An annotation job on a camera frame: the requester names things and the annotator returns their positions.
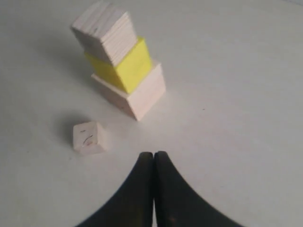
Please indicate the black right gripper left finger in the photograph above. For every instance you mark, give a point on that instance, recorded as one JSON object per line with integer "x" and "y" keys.
{"x": 132, "y": 203}

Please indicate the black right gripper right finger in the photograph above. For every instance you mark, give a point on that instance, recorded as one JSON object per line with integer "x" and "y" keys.
{"x": 177, "y": 204}

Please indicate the small pale wooden cube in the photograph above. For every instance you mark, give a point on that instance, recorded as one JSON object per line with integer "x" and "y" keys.
{"x": 89, "y": 138}

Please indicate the large light wooden cube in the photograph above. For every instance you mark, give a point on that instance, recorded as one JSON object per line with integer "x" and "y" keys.
{"x": 142, "y": 99}

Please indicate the yellow cube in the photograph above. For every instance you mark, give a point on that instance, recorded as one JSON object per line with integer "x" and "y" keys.
{"x": 130, "y": 71}

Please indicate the medium grained wooden cube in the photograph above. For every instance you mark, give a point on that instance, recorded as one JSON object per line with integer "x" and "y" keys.
{"x": 105, "y": 31}

